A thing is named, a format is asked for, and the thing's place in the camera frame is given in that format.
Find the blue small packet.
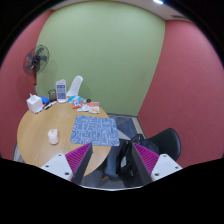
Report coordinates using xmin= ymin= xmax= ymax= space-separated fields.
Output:
xmin=41 ymin=96 xmax=50 ymax=105

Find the white tissue box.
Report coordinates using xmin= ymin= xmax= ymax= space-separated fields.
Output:
xmin=27 ymin=95 xmax=43 ymax=113

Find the round wooden table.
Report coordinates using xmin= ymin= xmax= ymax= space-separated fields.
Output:
xmin=16 ymin=96 xmax=113 ymax=178

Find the blue patterned mouse pad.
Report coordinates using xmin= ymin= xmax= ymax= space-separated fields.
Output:
xmin=70 ymin=115 xmax=120 ymax=146

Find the white orange snack packet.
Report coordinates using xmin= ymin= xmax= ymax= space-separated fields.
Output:
xmin=88 ymin=102 xmax=100 ymax=114

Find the black chair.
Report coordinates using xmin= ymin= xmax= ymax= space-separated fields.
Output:
xmin=101 ymin=127 xmax=182 ymax=180

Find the black wall fan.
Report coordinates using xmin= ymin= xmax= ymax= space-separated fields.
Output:
xmin=23 ymin=45 xmax=50 ymax=84

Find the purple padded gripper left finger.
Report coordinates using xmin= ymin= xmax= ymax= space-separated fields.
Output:
xmin=42 ymin=143 xmax=93 ymax=185

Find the black backpack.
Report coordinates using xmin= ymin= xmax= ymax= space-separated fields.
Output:
xmin=116 ymin=134 xmax=159 ymax=187

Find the black marker pen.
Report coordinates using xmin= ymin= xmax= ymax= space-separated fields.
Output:
xmin=43 ymin=101 xmax=57 ymax=110

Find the dark glass jar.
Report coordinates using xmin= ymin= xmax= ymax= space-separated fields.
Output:
xmin=48 ymin=89 xmax=57 ymax=102

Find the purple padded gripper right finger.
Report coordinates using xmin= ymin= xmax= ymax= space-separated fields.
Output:
xmin=132 ymin=143 xmax=182 ymax=186

